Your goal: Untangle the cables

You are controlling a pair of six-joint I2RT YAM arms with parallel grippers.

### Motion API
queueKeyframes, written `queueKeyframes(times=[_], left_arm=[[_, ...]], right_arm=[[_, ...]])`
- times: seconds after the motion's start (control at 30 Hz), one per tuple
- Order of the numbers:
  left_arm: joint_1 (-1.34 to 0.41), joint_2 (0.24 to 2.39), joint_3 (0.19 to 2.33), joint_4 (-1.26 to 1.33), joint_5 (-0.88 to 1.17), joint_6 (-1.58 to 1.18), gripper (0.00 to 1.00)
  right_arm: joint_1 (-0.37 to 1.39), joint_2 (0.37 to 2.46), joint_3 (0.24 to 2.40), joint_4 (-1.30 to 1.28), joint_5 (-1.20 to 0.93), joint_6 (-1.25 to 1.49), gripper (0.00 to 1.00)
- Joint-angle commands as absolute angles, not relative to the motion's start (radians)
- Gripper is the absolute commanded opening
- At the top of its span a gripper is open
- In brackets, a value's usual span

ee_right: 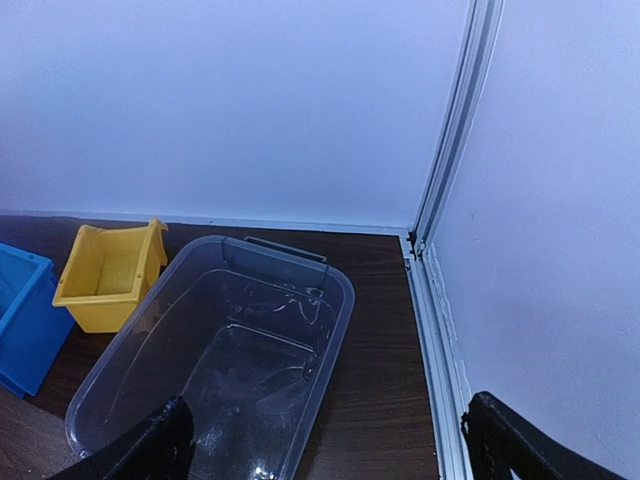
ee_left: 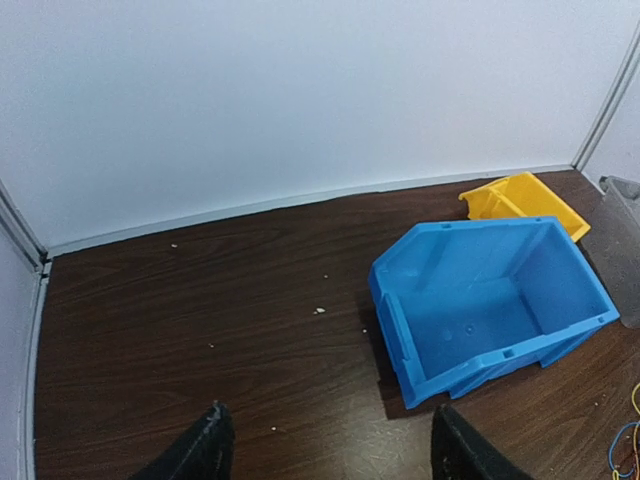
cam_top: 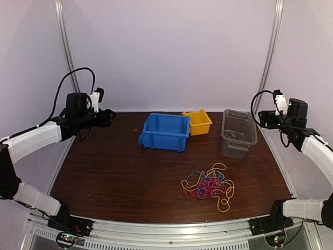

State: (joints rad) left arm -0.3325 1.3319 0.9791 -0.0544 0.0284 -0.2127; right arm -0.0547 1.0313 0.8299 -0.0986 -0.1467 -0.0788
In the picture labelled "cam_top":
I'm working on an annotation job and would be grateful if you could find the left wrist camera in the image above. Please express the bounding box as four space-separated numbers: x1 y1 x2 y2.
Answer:
89 87 105 113

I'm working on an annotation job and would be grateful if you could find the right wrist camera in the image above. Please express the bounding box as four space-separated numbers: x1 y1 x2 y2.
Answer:
273 90 288 116

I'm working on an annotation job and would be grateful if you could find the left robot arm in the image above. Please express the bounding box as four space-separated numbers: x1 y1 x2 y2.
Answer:
1 88 116 231

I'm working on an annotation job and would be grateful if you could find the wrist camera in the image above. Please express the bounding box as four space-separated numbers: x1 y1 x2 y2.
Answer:
89 87 105 113
273 90 288 116

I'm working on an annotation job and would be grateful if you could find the right aluminium frame post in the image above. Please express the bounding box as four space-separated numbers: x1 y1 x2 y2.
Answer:
252 0 284 115

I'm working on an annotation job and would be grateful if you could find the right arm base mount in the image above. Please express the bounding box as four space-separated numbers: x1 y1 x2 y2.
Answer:
249 200 293 235

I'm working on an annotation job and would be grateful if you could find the aluminium frame post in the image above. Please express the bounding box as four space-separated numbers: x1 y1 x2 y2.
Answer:
252 0 284 115
54 0 87 116

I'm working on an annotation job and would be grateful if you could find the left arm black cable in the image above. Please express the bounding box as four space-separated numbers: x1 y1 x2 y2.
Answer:
48 67 96 123

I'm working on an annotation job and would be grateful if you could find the aluminium front rail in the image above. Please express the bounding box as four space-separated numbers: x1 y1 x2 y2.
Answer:
24 205 323 250

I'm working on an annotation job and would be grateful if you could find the blue plastic bin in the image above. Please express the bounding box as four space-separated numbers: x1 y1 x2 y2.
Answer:
138 113 190 152

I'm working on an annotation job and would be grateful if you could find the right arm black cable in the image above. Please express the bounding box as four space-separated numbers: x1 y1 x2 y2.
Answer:
250 90 276 127

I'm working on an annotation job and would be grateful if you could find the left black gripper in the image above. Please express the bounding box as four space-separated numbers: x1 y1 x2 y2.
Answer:
76 108 116 130

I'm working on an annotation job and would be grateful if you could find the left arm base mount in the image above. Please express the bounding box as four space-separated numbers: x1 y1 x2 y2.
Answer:
47 204 93 236

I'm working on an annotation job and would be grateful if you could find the clear grey plastic container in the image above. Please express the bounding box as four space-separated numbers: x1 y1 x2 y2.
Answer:
221 109 258 160

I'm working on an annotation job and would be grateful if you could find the left aluminium frame post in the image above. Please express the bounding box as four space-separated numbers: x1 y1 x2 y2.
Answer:
54 0 87 116

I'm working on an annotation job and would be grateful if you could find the yellow plastic bin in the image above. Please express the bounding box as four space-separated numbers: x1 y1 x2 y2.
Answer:
182 109 212 136

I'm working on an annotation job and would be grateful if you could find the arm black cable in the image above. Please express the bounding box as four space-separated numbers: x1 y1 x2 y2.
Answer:
250 90 276 127
48 67 96 123

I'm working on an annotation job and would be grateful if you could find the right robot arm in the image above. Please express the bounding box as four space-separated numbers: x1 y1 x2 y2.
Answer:
259 94 332 230

